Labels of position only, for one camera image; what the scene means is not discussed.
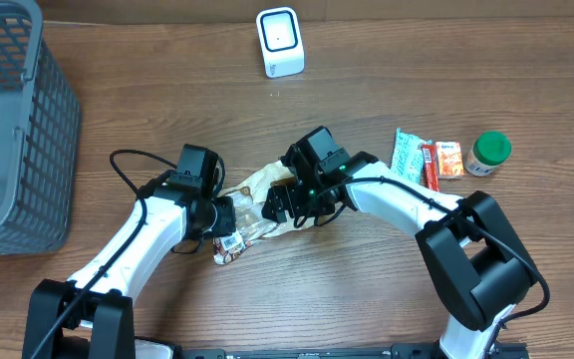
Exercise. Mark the teal tissue packet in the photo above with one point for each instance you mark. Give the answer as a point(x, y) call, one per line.
point(407, 158)

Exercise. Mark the red white snack packet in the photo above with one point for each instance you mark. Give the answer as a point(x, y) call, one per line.
point(430, 166)

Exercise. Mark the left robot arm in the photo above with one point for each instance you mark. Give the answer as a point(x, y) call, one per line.
point(91, 315)

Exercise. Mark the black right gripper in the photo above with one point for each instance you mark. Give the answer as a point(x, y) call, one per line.
point(277, 203)

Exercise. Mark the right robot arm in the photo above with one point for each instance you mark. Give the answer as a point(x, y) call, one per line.
point(478, 265)

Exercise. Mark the white brown snack bag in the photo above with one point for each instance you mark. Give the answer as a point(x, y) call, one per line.
point(251, 227)

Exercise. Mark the green lid jar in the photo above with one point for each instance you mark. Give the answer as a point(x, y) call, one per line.
point(488, 152)

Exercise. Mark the grey plastic mesh basket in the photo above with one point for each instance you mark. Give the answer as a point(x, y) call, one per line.
point(40, 127)

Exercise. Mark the white barcode scanner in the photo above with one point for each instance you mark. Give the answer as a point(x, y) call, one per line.
point(280, 42)

